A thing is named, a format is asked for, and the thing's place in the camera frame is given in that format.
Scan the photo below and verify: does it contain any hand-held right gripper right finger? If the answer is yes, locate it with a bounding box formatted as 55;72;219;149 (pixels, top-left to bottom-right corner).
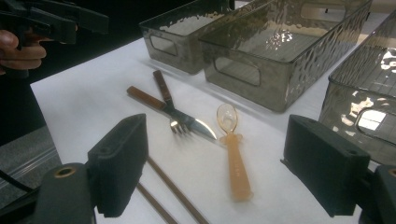
280;114;372;218

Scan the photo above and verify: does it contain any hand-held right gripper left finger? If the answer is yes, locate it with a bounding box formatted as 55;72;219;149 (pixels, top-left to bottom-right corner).
87;113;149;218

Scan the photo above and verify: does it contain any brown chopstick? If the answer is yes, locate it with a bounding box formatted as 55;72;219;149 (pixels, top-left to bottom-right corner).
146;156;210;224
135;182;179;224

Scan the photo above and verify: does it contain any smoky transparent plastic bin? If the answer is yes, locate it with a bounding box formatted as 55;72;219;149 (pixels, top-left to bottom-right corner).
198;0;374;114
318;11;396;166
138;0;235;76

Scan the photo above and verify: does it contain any dark wooden-handled fork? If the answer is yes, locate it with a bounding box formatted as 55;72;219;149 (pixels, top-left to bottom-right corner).
152;69;191;135

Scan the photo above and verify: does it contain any wooden utensil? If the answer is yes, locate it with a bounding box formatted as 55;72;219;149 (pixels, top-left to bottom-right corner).
216;103;254;203

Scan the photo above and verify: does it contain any aluminium floor rail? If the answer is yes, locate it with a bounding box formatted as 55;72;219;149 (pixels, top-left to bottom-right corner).
0;146;61;191

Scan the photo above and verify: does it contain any right hand-held gripper black cable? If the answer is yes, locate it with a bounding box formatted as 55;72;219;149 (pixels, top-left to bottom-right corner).
0;169;34;192

